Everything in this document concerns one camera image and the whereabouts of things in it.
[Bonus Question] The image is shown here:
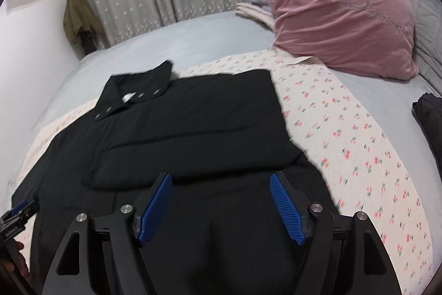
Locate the person's left hand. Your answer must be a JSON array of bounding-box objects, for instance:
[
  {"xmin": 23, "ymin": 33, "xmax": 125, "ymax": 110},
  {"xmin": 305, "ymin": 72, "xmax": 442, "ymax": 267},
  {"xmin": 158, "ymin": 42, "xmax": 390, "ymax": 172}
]
[{"xmin": 1, "ymin": 239, "xmax": 35, "ymax": 294}]

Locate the floral white bed sheet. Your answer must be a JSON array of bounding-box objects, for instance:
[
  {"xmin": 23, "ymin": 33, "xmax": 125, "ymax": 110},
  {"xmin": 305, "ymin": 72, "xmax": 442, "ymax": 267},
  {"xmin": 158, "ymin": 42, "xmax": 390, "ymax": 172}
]
[{"xmin": 20, "ymin": 48, "xmax": 435, "ymax": 292}]

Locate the stack of folded blankets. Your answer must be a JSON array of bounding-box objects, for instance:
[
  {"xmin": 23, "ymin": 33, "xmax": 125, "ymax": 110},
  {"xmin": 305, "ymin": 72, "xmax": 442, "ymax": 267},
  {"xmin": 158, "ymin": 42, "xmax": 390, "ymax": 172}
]
[{"xmin": 235, "ymin": 0, "xmax": 275, "ymax": 32}]

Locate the black coat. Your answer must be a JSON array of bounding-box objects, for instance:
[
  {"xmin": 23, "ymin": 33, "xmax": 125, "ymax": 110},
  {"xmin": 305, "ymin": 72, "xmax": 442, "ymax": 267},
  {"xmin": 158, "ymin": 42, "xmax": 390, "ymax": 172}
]
[{"xmin": 12, "ymin": 61, "xmax": 334, "ymax": 294}]

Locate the pink velvet pillow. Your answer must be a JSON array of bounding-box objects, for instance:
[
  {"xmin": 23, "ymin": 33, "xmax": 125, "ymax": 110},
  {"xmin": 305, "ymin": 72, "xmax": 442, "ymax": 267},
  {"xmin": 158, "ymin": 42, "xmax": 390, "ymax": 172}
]
[{"xmin": 269, "ymin": 0, "xmax": 419, "ymax": 81}]

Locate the black folded garment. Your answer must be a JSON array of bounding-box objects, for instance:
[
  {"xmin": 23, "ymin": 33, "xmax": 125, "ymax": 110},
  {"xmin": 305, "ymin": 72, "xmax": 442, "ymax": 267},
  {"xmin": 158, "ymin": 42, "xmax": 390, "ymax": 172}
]
[{"xmin": 412, "ymin": 93, "xmax": 442, "ymax": 156}]

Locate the olive green hanging jacket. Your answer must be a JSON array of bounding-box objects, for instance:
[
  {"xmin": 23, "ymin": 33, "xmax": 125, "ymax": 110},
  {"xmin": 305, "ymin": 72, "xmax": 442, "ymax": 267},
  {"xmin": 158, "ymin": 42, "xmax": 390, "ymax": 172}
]
[{"xmin": 63, "ymin": 0, "xmax": 104, "ymax": 55}]

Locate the light blue bed cover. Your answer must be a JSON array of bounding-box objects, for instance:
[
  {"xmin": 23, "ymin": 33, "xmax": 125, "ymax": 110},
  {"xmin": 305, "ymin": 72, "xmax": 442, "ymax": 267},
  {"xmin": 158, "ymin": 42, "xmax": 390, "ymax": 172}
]
[{"xmin": 24, "ymin": 12, "xmax": 440, "ymax": 200}]

